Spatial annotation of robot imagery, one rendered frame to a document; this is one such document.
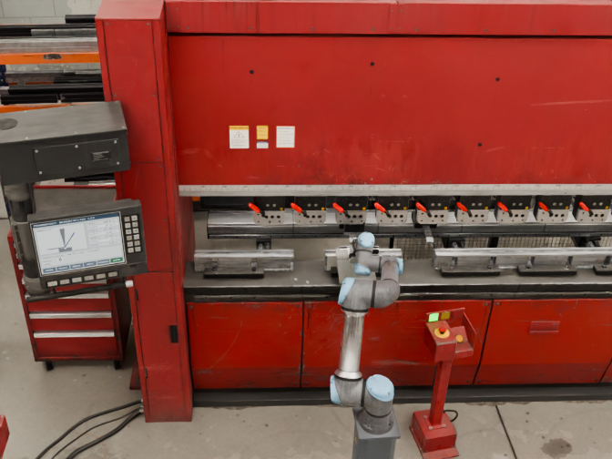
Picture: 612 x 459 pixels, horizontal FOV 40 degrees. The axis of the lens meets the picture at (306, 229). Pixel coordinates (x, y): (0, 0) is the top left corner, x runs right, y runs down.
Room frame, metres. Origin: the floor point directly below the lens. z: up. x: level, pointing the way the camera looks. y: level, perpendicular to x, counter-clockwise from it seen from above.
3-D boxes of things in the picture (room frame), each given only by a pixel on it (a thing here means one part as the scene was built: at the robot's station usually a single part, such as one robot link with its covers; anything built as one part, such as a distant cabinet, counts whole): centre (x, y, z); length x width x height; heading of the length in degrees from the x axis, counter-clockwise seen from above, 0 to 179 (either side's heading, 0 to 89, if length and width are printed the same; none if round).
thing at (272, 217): (3.36, 0.18, 1.26); 0.15 x 0.09 x 0.17; 94
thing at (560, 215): (3.45, -1.21, 1.26); 0.15 x 0.09 x 0.17; 94
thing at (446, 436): (3.01, -0.73, 0.06); 0.25 x 0.20 x 0.12; 15
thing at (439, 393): (3.04, -0.72, 0.39); 0.05 x 0.05 x 0.54; 15
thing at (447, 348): (3.04, -0.72, 0.75); 0.20 x 0.16 x 0.18; 105
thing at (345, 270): (3.24, -0.25, 1.00); 0.26 x 0.18 x 0.01; 4
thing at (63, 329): (3.64, 1.28, 0.50); 0.50 x 0.50 x 1.00; 4
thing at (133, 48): (3.50, 0.74, 1.15); 0.85 x 0.25 x 2.30; 4
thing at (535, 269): (3.40, -1.25, 0.89); 0.30 x 0.05 x 0.03; 94
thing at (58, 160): (2.88, 0.98, 1.53); 0.51 x 0.25 x 0.85; 108
